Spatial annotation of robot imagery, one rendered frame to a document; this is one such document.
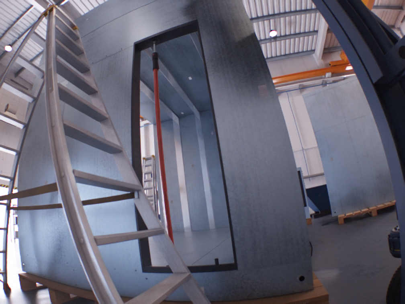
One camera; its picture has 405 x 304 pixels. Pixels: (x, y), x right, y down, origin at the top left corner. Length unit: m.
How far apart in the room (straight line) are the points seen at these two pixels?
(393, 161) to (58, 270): 2.25
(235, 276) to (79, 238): 0.84
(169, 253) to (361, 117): 4.81
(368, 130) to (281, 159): 4.11
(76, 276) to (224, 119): 1.58
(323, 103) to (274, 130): 4.17
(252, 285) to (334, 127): 4.36
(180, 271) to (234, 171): 0.58
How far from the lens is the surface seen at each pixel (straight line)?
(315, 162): 10.05
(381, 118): 0.93
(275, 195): 1.17
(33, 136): 2.55
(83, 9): 9.50
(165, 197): 1.36
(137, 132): 1.56
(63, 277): 2.02
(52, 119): 0.94
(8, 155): 11.72
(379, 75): 0.94
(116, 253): 1.52
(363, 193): 5.01
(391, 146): 0.91
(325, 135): 5.13
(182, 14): 2.00
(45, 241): 2.15
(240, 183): 1.18
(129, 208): 1.43
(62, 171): 0.78
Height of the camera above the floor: 0.66
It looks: 17 degrees up
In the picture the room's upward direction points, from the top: 8 degrees counter-clockwise
